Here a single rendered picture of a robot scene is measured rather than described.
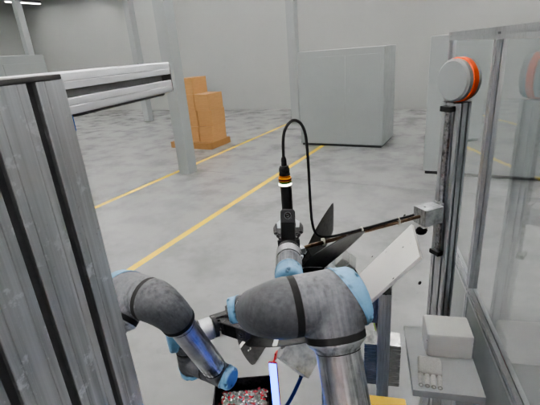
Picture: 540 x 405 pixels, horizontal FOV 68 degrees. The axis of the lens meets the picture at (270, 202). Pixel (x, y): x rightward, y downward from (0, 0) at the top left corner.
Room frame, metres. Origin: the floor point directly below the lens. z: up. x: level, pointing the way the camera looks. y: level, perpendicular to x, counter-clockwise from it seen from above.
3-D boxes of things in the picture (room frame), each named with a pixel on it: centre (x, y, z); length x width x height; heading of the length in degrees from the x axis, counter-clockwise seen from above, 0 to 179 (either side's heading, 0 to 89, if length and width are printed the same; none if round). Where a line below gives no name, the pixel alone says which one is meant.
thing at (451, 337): (1.30, -0.66, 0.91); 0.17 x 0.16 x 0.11; 76
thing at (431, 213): (1.48, -0.64, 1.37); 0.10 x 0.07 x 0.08; 111
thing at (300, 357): (1.20, -0.07, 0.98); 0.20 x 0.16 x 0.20; 76
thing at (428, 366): (1.15, -0.54, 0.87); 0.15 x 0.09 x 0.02; 160
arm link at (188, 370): (1.07, 0.30, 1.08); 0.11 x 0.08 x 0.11; 57
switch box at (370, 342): (1.39, -0.44, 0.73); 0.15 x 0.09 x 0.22; 76
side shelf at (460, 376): (1.23, -0.62, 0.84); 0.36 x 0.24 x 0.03; 166
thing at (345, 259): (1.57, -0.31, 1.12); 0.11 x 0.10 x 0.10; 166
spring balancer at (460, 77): (1.51, -0.73, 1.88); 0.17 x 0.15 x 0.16; 166
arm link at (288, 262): (0.97, -0.04, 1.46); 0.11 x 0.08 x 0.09; 176
